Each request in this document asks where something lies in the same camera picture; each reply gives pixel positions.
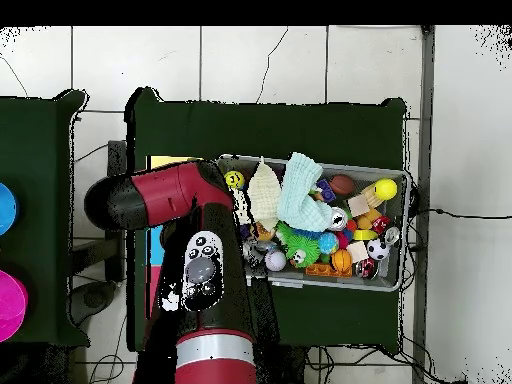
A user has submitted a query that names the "white baseball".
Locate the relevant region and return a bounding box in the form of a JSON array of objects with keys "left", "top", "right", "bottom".
[{"left": 264, "top": 248, "right": 288, "bottom": 272}]

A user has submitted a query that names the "thin black cable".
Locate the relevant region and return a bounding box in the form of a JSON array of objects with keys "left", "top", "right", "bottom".
[{"left": 411, "top": 207, "right": 512, "bottom": 221}]

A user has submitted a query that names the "silver mesh bin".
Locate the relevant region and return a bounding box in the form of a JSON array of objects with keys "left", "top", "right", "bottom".
[{"left": 217, "top": 153, "right": 413, "bottom": 293}]

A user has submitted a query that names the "green spiky rubber toy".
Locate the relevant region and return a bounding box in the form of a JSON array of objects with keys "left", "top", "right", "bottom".
[{"left": 275, "top": 221, "right": 322, "bottom": 268}]

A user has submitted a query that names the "blue plastic bowl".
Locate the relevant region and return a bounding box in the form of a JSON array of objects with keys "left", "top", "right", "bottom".
[{"left": 0, "top": 182, "right": 20, "bottom": 237}]

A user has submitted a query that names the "silver metal can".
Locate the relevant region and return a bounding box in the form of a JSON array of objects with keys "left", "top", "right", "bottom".
[{"left": 328, "top": 207, "right": 350, "bottom": 232}]

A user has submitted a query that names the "grey metal pole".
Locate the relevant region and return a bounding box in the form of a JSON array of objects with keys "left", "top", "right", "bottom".
[{"left": 411, "top": 25, "right": 436, "bottom": 384}]

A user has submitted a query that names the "yellow smiley face ball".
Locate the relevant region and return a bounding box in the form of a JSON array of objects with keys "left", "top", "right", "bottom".
[{"left": 223, "top": 170, "right": 246, "bottom": 190}]

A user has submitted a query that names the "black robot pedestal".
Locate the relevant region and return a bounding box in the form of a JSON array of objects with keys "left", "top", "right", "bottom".
[{"left": 279, "top": 345, "right": 309, "bottom": 384}]

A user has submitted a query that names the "wooden box with three holes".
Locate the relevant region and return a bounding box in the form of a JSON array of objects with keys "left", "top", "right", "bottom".
[{"left": 145, "top": 155, "right": 203, "bottom": 320}]

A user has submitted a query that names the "cream muslin cloth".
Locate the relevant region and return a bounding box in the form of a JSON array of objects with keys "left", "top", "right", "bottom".
[{"left": 246, "top": 156, "right": 282, "bottom": 232}]

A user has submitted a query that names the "blue toy brick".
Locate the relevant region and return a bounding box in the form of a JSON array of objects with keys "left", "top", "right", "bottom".
[{"left": 315, "top": 178, "right": 338, "bottom": 203}]

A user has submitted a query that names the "mint green muslin cloth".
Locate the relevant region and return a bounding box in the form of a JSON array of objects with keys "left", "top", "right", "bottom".
[{"left": 276, "top": 151, "right": 334, "bottom": 233}]

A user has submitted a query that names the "plain wooden block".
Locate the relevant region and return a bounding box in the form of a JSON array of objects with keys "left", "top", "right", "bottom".
[{"left": 346, "top": 194, "right": 371, "bottom": 217}]

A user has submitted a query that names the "orange basketball toy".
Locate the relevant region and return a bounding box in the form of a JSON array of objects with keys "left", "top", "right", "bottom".
[{"left": 330, "top": 248, "right": 354, "bottom": 273}]

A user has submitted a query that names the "black and white soccer ball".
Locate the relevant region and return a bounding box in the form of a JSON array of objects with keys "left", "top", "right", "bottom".
[{"left": 366, "top": 238, "right": 391, "bottom": 262}]

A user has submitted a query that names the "magenta plastic bowl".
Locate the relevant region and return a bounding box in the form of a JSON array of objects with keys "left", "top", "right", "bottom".
[{"left": 0, "top": 269, "right": 29, "bottom": 344}]

